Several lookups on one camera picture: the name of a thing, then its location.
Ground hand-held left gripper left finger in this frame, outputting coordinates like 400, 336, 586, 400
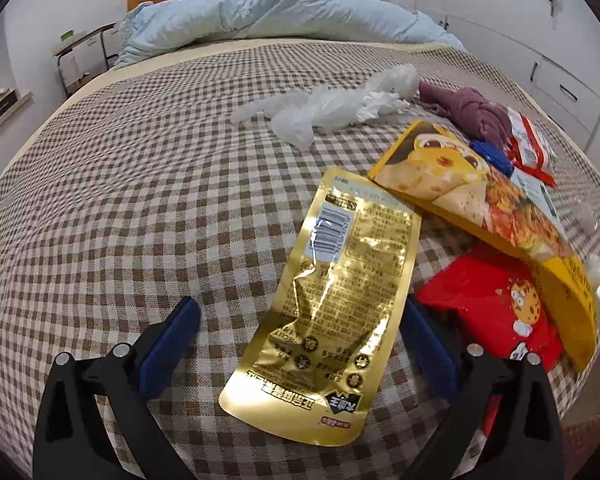
32, 296, 202, 480

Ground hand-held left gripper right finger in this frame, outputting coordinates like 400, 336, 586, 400
405, 292, 566, 480

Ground red snack packet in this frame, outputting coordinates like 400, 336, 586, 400
414, 240, 565, 438

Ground gold snack pouch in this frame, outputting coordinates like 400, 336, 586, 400
218, 167, 422, 446

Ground yellow snack bag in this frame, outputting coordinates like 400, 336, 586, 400
367, 120, 598, 372

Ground white and green pouch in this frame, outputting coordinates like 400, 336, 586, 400
507, 167, 563, 233

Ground blue plastic cap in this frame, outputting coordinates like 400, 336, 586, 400
470, 141, 516, 175

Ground red and white packet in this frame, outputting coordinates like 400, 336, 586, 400
505, 106, 558, 187

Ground purple cloth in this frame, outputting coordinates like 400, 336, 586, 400
419, 81, 513, 150

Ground brown checked bedspread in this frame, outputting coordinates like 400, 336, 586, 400
0, 42, 600, 480

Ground wooden window sill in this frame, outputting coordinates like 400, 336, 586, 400
0, 91, 35, 148

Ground black bedside rack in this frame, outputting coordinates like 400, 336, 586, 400
50, 22, 118, 100

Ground light blue duvet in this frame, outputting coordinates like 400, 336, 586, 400
114, 0, 468, 70

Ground white wardrobe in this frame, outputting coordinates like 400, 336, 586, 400
375, 0, 600, 153

